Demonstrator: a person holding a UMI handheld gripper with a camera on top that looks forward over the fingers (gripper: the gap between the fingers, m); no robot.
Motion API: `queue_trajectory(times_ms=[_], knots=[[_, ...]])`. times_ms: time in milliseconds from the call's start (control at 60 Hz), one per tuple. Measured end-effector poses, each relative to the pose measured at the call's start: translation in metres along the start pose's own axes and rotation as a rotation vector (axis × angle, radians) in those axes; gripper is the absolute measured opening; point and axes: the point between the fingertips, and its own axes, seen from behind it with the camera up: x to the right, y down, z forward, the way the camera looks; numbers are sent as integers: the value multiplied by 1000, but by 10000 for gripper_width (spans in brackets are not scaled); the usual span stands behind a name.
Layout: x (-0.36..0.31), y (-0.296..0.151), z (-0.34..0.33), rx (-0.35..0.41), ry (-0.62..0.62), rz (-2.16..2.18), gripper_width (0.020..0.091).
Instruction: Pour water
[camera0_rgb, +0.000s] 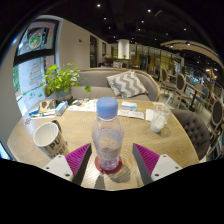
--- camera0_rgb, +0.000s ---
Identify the small light blue box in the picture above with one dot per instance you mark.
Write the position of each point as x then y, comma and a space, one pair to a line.
61, 108

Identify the wooden heart card stand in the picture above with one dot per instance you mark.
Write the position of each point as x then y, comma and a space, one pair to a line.
47, 105

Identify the colourful window poster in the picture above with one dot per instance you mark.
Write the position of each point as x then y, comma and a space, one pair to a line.
36, 38

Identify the group of dining chairs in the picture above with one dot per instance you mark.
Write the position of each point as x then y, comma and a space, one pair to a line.
181, 85

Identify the group of ceiling spotlights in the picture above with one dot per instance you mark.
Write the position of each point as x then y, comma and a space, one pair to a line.
149, 10

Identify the grey curved sofa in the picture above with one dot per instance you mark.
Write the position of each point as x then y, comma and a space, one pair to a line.
96, 81

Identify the green potted plant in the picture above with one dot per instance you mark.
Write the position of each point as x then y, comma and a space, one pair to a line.
61, 78

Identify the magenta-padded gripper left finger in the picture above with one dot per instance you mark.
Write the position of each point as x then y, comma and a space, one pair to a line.
77, 158

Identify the person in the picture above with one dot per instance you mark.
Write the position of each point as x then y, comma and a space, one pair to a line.
107, 61

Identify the white printed mug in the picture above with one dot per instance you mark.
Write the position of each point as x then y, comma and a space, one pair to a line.
50, 140

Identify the grey tufted armchair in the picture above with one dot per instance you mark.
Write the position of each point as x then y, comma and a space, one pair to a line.
193, 130

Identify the white round column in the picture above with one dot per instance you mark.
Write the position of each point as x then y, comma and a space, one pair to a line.
123, 48

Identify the yellow card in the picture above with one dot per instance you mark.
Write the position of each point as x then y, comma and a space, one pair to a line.
159, 104

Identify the small white paper napkin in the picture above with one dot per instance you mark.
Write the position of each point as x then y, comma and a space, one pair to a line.
149, 115

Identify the grey chevron pillow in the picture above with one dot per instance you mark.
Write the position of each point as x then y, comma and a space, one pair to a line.
128, 83

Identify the clear plastic cup with straw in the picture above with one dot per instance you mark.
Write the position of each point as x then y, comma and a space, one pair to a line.
159, 121

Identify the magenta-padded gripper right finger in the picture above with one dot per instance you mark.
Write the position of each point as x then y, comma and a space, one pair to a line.
148, 158

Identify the flat round red coaster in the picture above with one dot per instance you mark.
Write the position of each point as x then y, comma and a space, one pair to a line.
108, 171

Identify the clear blue-capped water bottle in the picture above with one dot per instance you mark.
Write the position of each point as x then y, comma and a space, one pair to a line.
107, 140

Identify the white printed paper sheets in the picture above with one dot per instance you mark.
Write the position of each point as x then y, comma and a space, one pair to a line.
83, 106

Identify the blue and white card box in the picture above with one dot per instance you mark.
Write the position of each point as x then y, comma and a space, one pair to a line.
129, 106

